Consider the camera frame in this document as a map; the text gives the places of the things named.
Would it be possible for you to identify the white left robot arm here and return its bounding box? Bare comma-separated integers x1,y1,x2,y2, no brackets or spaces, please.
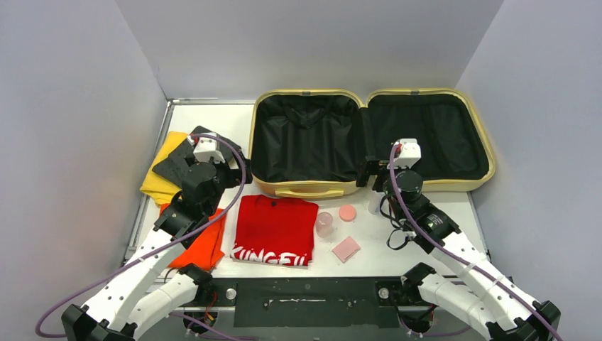
61,158,252,340

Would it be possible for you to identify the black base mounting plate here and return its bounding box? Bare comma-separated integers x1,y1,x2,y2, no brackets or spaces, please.
185,277,434,331

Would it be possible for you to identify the dark grey dotted cloth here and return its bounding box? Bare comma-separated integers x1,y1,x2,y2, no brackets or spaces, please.
151,126,242,188

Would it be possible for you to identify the white spray bottle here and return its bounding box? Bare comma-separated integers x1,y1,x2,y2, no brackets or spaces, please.
368,192,384,215

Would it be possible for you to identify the red printed t-shirt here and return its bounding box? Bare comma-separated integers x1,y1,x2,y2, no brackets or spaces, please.
230,195,319,267

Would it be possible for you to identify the yellow open suitcase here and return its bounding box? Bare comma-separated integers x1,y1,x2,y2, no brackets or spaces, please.
249,88,496,199

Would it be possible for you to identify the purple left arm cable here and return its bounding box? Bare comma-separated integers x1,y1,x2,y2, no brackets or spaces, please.
35,134,248,340

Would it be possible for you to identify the pink square sponge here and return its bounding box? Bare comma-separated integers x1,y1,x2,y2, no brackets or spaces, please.
332,236,361,264

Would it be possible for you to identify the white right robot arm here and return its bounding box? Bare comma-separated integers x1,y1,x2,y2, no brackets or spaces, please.
356,156,561,340

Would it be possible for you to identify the round pink soap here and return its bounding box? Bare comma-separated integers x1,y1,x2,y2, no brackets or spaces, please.
338,204,357,222

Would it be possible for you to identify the orange folded t-shirt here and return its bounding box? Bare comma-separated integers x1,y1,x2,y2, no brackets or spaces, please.
168,208,226,271

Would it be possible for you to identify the clear plastic cup bottle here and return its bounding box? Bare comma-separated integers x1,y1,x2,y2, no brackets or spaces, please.
314,212,334,238

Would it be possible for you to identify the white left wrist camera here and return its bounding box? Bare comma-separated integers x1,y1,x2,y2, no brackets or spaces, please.
186,132,226,163

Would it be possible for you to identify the yellow folded t-shirt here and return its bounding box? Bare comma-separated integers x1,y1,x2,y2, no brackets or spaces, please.
140,131,188,207

